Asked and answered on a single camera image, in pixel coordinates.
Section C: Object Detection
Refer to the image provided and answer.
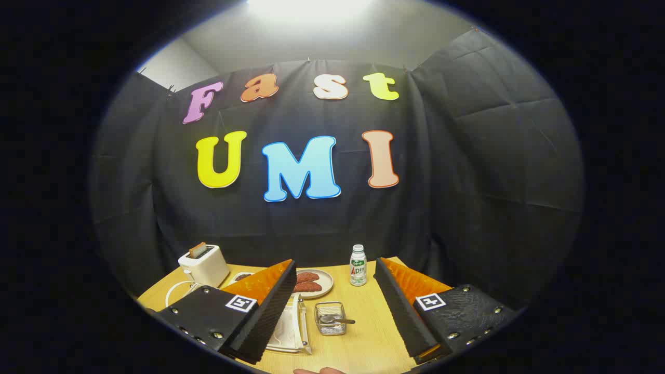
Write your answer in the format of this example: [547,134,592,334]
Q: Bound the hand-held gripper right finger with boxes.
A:
[373,257,520,365]

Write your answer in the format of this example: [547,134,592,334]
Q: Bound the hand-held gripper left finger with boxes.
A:
[154,259,298,365]

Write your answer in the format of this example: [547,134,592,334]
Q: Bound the white wire dish rack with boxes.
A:
[265,292,313,356]

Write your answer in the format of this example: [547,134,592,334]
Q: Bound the small metal wire basket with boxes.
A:
[314,301,348,336]

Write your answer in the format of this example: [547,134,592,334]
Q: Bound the beige round plate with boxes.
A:
[294,269,334,299]

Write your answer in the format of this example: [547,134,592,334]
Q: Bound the white drink bottle green label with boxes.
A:
[349,244,368,287]

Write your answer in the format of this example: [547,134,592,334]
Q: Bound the white toaster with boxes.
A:
[178,244,230,289]

